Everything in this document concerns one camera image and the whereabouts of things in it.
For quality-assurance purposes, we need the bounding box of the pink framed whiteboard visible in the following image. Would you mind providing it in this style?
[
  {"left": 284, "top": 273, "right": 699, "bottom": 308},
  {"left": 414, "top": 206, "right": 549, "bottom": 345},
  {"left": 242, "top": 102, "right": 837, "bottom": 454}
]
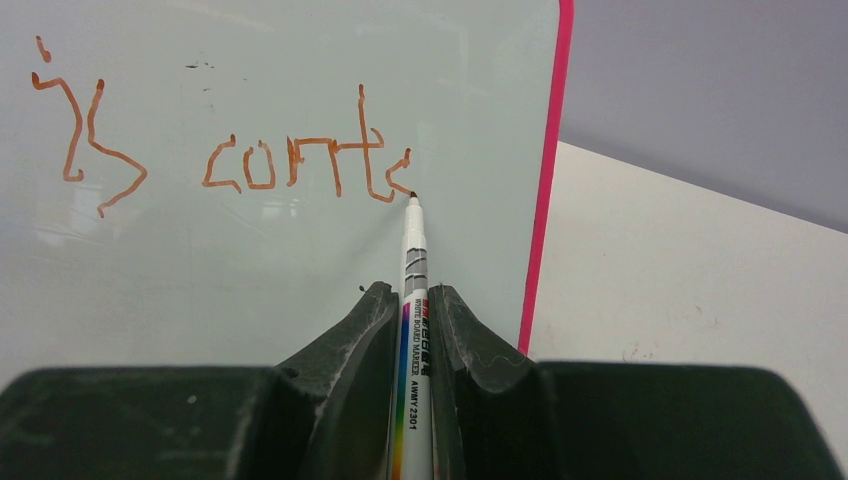
[{"left": 1, "top": 1, "right": 575, "bottom": 383}]

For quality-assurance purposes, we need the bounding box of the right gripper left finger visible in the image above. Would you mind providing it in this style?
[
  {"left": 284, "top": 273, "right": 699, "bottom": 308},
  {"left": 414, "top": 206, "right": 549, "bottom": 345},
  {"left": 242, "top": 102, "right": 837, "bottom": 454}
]
[{"left": 1, "top": 282, "right": 399, "bottom": 479}]

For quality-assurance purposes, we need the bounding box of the white whiteboard marker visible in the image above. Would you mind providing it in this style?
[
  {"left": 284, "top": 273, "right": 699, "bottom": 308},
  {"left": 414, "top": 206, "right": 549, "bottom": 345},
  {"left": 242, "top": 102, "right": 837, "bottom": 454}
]
[{"left": 388, "top": 193, "right": 434, "bottom": 479}]

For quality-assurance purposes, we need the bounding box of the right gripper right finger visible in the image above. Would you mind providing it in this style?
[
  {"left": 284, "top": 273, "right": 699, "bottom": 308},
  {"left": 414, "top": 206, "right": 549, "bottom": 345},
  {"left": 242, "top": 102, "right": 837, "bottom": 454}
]
[{"left": 429, "top": 285, "right": 842, "bottom": 479}]

